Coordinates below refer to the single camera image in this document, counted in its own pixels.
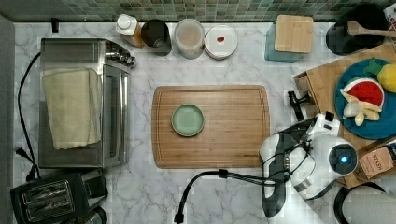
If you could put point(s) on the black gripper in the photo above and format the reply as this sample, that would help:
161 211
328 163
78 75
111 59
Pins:
296 103

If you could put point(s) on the bamboo drawer box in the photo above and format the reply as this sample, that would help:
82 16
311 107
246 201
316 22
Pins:
321 82

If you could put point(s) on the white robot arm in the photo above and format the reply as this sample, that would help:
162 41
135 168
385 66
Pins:
299 165

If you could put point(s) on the plush banana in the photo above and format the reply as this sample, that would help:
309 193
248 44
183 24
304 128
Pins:
358 110

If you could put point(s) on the plush watermelon slice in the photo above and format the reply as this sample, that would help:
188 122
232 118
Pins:
366 90

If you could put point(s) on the teal canister bamboo lid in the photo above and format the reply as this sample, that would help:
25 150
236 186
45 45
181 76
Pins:
289 38

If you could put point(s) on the plush pineapple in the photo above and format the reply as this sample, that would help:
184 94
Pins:
385 74

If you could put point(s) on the wooden spoon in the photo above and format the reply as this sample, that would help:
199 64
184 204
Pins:
367 30

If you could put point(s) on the tea bag packet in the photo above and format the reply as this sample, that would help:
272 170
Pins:
377 162

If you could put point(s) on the large bamboo cutting board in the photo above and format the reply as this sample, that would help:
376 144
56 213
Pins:
237 120

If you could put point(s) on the black utensil pot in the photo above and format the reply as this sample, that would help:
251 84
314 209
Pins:
346 36

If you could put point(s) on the white lidded jar red knob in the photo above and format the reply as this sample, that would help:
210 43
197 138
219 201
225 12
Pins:
220 42

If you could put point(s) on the green ceramic bowl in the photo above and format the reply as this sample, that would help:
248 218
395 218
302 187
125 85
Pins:
187 120

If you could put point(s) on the clear cereal container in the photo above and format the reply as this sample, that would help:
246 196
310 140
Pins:
189 37

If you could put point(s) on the dark glass cup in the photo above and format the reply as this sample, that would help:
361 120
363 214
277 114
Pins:
155 34

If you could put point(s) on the amber bottle white cap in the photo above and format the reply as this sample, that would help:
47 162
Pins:
129 28

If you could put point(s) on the silver toaster oven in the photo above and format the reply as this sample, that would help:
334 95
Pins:
113 63

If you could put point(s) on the beige folded towel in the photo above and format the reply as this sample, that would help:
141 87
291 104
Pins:
73 97

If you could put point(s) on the black toaster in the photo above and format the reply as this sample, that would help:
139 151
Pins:
58 198

